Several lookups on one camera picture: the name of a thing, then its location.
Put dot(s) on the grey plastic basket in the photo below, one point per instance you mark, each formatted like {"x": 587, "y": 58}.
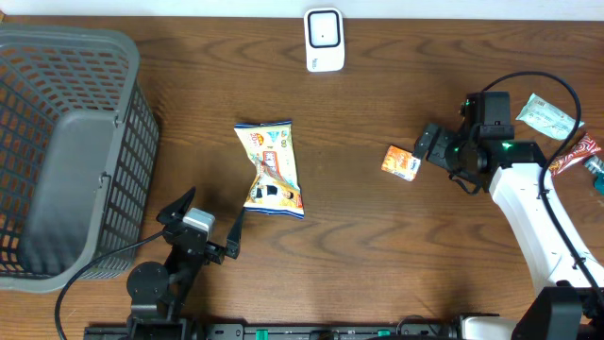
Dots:
{"x": 78, "y": 146}

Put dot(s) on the teal mouthwash bottle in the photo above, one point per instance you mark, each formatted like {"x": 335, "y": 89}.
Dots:
{"x": 595, "y": 166}

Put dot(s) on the red orange chocolate bar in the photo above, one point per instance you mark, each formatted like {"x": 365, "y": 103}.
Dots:
{"x": 583, "y": 149}

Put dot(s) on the orange tissue box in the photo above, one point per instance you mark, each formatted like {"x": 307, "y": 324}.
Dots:
{"x": 401, "y": 163}

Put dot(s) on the white barcode scanner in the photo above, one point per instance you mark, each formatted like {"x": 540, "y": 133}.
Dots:
{"x": 324, "y": 40}

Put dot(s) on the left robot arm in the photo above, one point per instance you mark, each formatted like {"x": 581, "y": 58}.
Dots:
{"x": 158, "y": 290}

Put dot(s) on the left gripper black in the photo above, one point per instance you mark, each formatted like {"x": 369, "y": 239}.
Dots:
{"x": 215, "y": 254}

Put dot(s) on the yellow snack bag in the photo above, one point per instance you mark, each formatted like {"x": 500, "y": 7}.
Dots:
{"x": 275, "y": 189}

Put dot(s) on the light blue tissue pack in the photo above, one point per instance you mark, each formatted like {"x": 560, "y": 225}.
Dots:
{"x": 546, "y": 118}

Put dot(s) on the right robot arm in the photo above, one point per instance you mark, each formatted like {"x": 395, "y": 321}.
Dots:
{"x": 567, "y": 278}

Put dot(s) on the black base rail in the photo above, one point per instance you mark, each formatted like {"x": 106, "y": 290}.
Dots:
{"x": 241, "y": 332}

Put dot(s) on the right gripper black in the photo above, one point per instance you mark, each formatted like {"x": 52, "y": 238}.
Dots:
{"x": 436, "y": 152}

